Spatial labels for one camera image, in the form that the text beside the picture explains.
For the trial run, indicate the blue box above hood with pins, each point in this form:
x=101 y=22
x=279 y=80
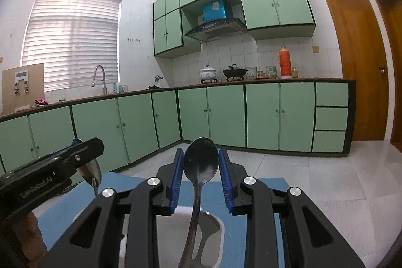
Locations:
x=214 y=11

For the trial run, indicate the person left hand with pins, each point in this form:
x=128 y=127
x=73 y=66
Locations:
x=30 y=237

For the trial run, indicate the brown cardboard box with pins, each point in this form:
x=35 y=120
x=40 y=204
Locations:
x=21 y=87

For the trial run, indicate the glass jar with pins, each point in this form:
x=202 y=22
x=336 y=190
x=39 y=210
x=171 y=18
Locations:
x=271 y=71
x=251 y=72

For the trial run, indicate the chrome kitchen faucet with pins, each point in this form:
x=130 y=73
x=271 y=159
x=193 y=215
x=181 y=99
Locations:
x=102 y=78

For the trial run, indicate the green kitchen cabinets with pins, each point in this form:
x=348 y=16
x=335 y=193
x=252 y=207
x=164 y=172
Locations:
x=264 y=19
x=312 y=117

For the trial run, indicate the blue table cloth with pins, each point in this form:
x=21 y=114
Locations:
x=172 y=233

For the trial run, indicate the silver metal spoon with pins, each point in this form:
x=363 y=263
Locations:
x=200 y=165

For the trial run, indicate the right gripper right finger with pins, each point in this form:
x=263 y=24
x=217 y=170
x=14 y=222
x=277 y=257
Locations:
x=282 y=218

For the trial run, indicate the white window blinds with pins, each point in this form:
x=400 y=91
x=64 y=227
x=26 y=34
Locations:
x=72 y=37

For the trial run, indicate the green lower kitchen cabinets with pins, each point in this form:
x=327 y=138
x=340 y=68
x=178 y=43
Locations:
x=312 y=117

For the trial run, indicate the white cooking pot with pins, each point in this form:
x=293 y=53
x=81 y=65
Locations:
x=208 y=74

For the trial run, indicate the brown wooden door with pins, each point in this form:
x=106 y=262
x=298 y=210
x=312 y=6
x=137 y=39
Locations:
x=363 y=59
x=391 y=14

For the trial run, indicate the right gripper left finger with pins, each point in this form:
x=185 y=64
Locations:
x=93 y=240

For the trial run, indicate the black wok pan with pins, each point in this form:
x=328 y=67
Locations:
x=233 y=72

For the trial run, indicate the orange thermos bottle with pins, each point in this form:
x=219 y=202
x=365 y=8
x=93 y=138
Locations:
x=284 y=61

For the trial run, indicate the green upper kitchen cabinets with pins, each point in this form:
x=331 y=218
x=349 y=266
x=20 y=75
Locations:
x=264 y=19

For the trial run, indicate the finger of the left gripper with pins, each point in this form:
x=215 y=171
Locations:
x=63 y=159

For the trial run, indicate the brown wooden door right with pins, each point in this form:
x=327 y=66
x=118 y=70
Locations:
x=391 y=14

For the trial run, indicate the black range hood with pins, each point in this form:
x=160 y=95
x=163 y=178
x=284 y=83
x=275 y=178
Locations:
x=217 y=29

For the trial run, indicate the black plastic spoon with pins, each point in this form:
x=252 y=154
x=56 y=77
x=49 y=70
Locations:
x=91 y=167

